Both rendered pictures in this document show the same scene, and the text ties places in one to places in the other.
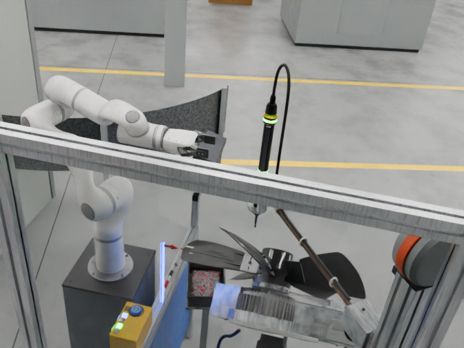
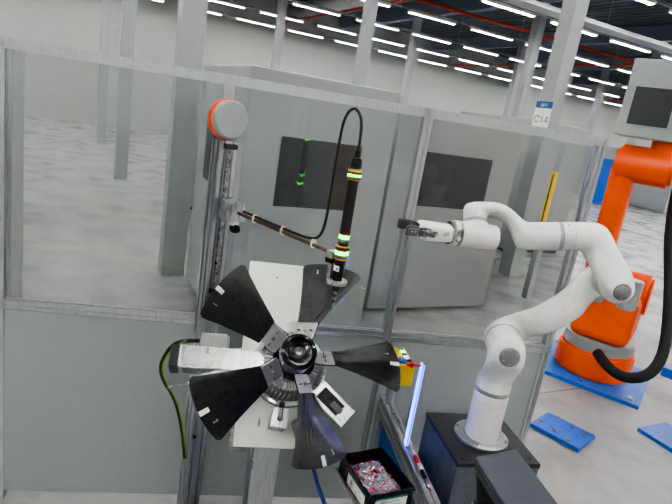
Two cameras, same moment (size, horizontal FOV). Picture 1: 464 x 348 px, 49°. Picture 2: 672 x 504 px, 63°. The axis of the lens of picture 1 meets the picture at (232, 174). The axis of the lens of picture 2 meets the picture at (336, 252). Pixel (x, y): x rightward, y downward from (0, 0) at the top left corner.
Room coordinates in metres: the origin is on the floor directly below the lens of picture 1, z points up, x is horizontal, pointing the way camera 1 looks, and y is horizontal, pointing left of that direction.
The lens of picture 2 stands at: (3.00, -0.71, 1.98)
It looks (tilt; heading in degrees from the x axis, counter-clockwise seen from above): 14 degrees down; 159
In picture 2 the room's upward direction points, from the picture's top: 9 degrees clockwise
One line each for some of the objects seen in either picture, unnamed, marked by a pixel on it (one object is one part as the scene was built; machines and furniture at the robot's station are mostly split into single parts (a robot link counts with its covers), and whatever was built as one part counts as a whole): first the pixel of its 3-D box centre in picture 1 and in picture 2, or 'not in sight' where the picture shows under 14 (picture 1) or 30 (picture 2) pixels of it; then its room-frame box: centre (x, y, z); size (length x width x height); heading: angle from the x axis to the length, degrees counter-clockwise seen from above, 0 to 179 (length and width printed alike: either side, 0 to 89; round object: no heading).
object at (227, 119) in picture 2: not in sight; (227, 119); (0.78, -0.41, 1.88); 0.17 x 0.15 x 0.16; 80
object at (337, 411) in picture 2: not in sight; (328, 406); (1.41, -0.05, 0.98); 0.20 x 0.16 x 0.20; 170
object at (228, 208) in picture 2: not in sight; (231, 210); (0.87, -0.37, 1.54); 0.10 x 0.07 x 0.08; 25
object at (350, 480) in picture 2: not in sight; (374, 479); (1.63, 0.07, 0.84); 0.22 x 0.17 x 0.07; 7
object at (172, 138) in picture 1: (178, 141); (436, 230); (1.48, 0.19, 1.66); 0.11 x 0.10 x 0.07; 81
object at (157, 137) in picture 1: (161, 137); (454, 233); (1.50, 0.25, 1.66); 0.09 x 0.03 x 0.08; 171
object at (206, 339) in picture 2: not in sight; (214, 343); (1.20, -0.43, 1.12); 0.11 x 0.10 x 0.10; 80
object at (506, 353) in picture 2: not in sight; (501, 363); (1.61, 0.46, 1.25); 0.19 x 0.12 x 0.24; 153
